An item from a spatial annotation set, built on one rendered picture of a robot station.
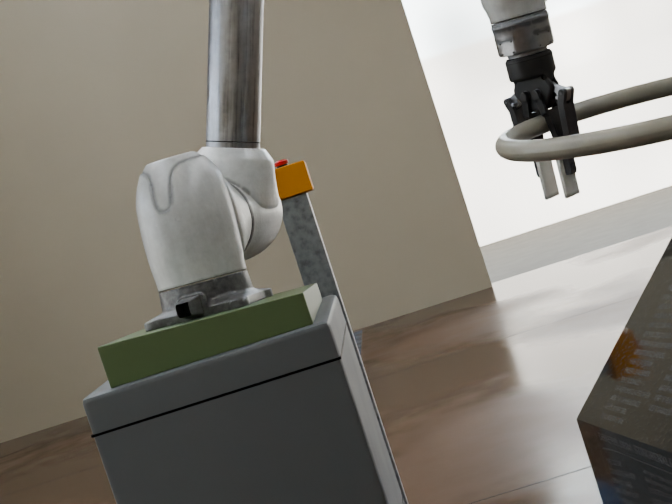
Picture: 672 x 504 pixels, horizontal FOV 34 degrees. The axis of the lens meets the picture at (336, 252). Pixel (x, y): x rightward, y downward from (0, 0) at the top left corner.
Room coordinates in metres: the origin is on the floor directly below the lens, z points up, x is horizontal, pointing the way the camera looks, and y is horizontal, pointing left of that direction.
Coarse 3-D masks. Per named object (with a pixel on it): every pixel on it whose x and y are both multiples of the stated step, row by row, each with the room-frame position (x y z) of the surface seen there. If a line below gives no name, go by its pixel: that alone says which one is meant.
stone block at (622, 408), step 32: (640, 320) 1.44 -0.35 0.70; (640, 352) 1.39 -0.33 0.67; (608, 384) 1.44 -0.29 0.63; (640, 384) 1.33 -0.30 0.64; (608, 416) 1.38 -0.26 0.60; (640, 416) 1.29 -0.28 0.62; (608, 448) 1.38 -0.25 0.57; (640, 448) 1.26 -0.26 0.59; (608, 480) 1.42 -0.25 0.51; (640, 480) 1.29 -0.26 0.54
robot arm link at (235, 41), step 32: (224, 0) 2.00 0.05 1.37; (256, 0) 2.01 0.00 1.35; (224, 32) 2.00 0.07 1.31; (256, 32) 2.02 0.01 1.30; (224, 64) 2.00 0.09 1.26; (256, 64) 2.02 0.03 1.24; (224, 96) 2.01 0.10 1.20; (256, 96) 2.03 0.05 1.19; (224, 128) 2.01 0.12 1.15; (256, 128) 2.03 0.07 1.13; (224, 160) 1.98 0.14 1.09; (256, 160) 2.00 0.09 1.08; (256, 192) 1.99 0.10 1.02; (256, 224) 1.97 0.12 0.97
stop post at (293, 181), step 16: (288, 176) 2.81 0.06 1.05; (304, 176) 2.81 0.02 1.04; (288, 192) 2.81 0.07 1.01; (304, 192) 2.81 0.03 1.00; (288, 208) 2.83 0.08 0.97; (304, 208) 2.83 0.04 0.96; (288, 224) 2.83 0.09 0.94; (304, 224) 2.83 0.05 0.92; (304, 240) 2.83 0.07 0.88; (320, 240) 2.83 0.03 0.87; (304, 256) 2.83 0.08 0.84; (320, 256) 2.83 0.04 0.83; (304, 272) 2.83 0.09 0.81; (320, 272) 2.83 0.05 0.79; (320, 288) 2.83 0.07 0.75; (336, 288) 2.83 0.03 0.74; (352, 336) 2.83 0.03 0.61; (368, 384) 2.83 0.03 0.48; (384, 432) 2.83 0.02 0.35; (400, 480) 2.85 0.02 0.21
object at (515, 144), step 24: (600, 96) 1.80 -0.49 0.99; (624, 96) 1.79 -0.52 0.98; (648, 96) 1.79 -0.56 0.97; (528, 120) 1.73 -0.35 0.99; (648, 120) 1.36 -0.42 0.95; (504, 144) 1.55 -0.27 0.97; (528, 144) 1.48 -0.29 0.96; (552, 144) 1.44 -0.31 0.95; (576, 144) 1.41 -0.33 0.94; (600, 144) 1.39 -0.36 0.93; (624, 144) 1.37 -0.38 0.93; (648, 144) 1.37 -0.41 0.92
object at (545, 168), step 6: (540, 162) 1.78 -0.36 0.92; (546, 162) 1.79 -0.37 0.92; (540, 168) 1.78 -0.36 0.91; (546, 168) 1.79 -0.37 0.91; (552, 168) 1.80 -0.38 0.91; (540, 174) 1.78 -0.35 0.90; (546, 174) 1.79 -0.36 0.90; (552, 174) 1.80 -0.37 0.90; (540, 180) 1.79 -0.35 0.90; (546, 180) 1.79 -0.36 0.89; (552, 180) 1.79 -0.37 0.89; (546, 186) 1.79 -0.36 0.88; (552, 186) 1.79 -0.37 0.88; (546, 192) 1.79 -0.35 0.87; (552, 192) 1.79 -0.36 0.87; (558, 192) 1.80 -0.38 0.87; (546, 198) 1.79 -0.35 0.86
